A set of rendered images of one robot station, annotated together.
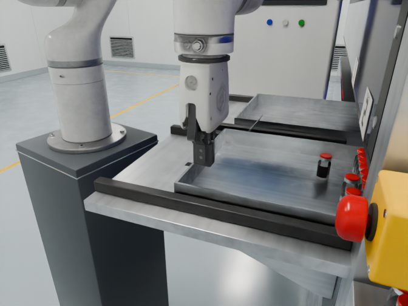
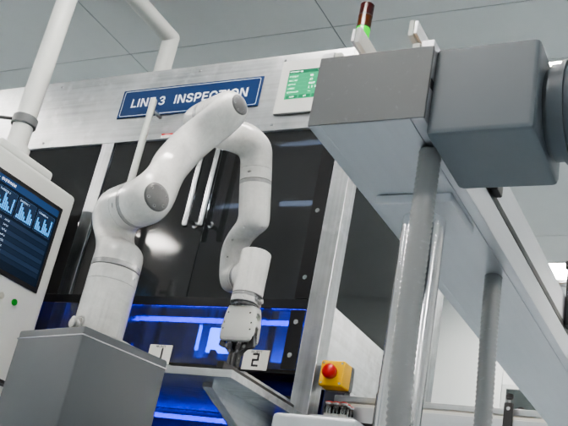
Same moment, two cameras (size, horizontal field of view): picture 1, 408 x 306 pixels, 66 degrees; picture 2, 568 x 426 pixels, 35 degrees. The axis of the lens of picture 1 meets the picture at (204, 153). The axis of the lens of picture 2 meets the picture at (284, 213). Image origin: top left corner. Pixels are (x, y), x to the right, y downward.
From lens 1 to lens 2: 2.40 m
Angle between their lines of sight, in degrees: 92
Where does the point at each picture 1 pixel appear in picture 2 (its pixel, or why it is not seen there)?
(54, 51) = (139, 259)
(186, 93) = (256, 321)
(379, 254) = (343, 375)
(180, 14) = (258, 285)
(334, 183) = not seen: hidden behind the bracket
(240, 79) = not seen: outside the picture
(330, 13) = (36, 303)
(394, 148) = (318, 356)
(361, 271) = (308, 410)
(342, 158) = not seen: hidden behind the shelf
